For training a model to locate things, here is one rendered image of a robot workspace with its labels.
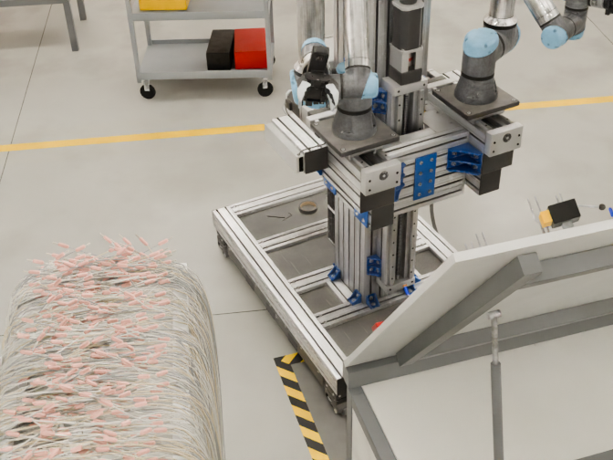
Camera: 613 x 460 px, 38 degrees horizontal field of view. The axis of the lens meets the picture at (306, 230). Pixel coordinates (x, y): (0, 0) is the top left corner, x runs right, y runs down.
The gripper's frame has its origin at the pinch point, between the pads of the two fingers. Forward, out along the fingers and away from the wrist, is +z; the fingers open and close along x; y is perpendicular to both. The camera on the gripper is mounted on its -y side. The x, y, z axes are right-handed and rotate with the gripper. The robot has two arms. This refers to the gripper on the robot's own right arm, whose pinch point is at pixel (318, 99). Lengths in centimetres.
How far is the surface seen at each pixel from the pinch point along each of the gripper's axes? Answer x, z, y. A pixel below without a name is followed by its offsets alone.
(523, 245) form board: -33, 78, -16
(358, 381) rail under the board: -20, 27, 74
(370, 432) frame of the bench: -22, 44, 76
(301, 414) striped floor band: -13, -34, 158
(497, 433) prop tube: -41, 76, 37
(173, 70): 65, -308, 151
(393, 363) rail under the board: -29, 24, 69
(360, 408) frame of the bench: -20, 35, 76
